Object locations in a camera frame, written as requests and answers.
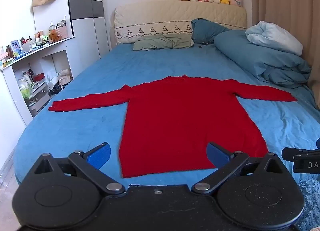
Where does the red long-sleeve sweater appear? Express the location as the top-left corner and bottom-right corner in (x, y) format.
(49, 76), (295, 178)

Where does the blue bed sheet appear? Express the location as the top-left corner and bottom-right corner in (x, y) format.
(14, 44), (319, 186)

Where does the fluffy blue rug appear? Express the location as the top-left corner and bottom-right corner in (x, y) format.
(297, 180), (320, 230)

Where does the teal rolled duvet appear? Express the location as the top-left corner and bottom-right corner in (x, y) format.
(214, 30), (311, 88)

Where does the white shelf desk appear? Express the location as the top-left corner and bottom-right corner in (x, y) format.
(1, 37), (78, 125)

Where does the orange teddy bear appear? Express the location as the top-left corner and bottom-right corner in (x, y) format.
(49, 29), (62, 42)

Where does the dark teal pillow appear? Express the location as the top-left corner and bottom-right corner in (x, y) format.
(191, 18), (229, 45)

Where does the light blue blanket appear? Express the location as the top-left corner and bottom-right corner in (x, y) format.
(245, 20), (303, 56)

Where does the green pillow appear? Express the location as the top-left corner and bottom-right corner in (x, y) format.
(132, 33), (195, 51)

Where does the beige quilted headboard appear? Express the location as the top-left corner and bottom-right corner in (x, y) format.
(114, 0), (247, 45)

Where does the white wardrobe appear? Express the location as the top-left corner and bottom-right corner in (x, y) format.
(68, 0), (110, 62)

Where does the beige curtain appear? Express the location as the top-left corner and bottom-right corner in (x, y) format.
(252, 0), (319, 104)

